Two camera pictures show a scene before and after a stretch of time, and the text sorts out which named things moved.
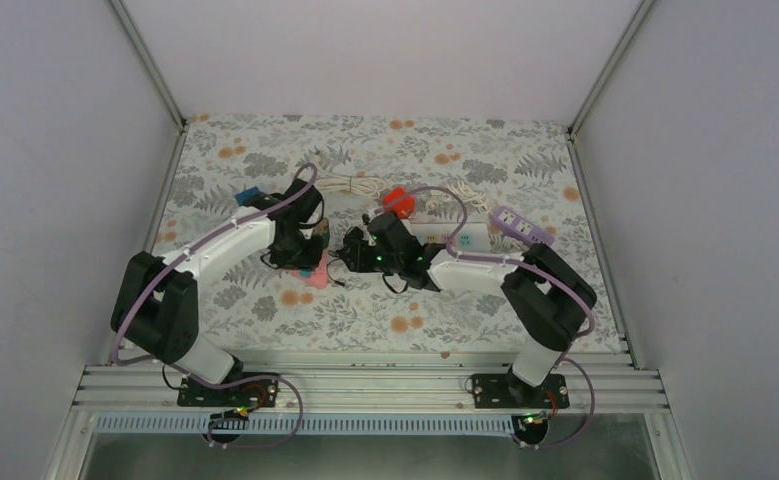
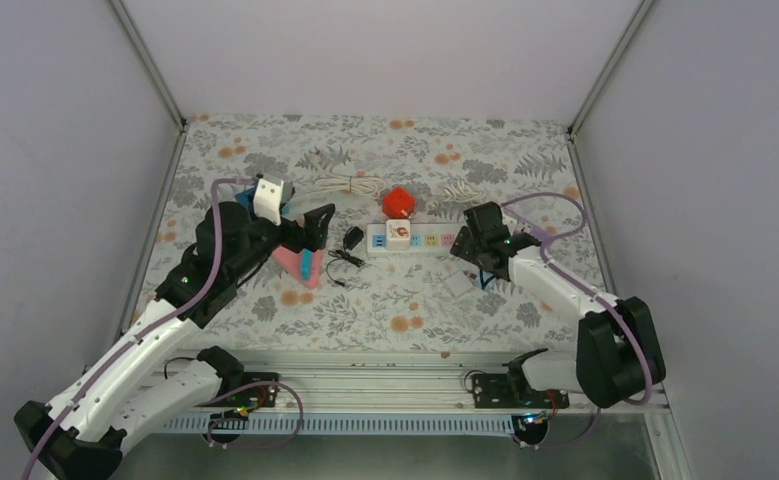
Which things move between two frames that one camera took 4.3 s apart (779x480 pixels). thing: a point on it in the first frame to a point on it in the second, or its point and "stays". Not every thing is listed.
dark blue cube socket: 241,197 stays
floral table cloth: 379,231 stays
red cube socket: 399,202 stays
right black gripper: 359,261 to 465,247
